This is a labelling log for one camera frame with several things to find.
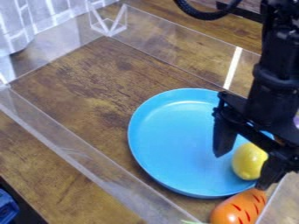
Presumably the blue object at corner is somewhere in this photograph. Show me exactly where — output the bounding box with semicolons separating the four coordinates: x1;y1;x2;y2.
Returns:
0;189;19;224

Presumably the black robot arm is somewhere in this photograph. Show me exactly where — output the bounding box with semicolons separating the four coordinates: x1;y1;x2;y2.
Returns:
212;0;299;190

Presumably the clear acrylic enclosure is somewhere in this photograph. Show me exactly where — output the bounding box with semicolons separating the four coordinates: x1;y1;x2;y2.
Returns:
0;0;258;224

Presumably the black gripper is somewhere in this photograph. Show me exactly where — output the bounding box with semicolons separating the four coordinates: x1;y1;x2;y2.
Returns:
212;65;299;191

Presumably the white patterned curtain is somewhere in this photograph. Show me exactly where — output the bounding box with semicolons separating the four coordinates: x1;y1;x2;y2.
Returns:
0;0;117;58

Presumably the blue plastic plate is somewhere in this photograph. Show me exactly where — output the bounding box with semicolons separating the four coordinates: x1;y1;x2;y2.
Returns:
125;87;276;200

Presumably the orange toy carrot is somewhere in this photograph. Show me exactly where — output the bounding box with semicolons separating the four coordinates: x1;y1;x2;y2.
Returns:
209;188;266;224

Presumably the black corrugated cable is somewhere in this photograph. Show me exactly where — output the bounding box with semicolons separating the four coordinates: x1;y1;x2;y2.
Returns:
172;0;244;21

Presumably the yellow toy lemon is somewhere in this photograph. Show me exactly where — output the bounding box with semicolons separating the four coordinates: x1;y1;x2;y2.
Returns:
230;143;268;180

